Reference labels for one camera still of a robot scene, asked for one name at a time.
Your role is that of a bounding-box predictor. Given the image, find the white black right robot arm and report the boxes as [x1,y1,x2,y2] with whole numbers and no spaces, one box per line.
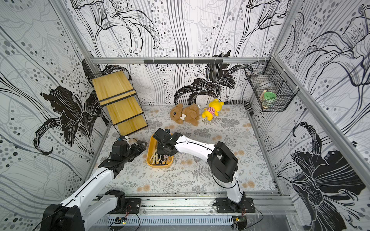
[152,128,243,204]

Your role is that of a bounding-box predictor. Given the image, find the yellow plush bear toy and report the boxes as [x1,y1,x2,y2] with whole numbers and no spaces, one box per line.
[201,99,224,121]

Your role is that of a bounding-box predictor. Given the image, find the brown plush dog toy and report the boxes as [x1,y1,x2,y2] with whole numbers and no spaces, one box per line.
[170,104,200,126]

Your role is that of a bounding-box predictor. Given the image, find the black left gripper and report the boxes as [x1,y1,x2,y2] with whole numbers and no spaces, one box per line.
[121,140,148,164]

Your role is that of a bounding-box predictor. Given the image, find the beige kitchen scissors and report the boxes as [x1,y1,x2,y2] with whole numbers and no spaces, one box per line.
[149,152,162,166]

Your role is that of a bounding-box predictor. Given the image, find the black wall hook rail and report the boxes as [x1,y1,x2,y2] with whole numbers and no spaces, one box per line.
[143,58,224,64]

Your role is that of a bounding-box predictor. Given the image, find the yellow plastic storage box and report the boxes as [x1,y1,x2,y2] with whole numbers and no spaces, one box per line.
[146,136,174,168]

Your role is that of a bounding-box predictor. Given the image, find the green lid jar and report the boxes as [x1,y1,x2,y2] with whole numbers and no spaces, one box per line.
[262,91,277,109]

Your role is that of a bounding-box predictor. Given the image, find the black wire wall basket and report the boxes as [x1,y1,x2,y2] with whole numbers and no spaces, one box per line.
[244,61,295,112]

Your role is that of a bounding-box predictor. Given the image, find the white slotted cable duct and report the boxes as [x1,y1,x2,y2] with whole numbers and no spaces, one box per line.
[95,215,235,226]

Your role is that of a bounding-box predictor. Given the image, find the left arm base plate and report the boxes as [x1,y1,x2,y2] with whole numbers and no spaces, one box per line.
[105,190,142,214]

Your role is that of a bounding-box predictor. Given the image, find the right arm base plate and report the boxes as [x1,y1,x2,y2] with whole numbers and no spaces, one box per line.
[213,197,256,214]

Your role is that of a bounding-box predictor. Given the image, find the wooden shelf black frame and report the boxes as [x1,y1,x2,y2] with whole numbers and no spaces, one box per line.
[92,70,148,136]

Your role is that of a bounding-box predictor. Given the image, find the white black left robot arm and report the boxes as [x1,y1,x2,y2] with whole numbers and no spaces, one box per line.
[36,139,147,231]

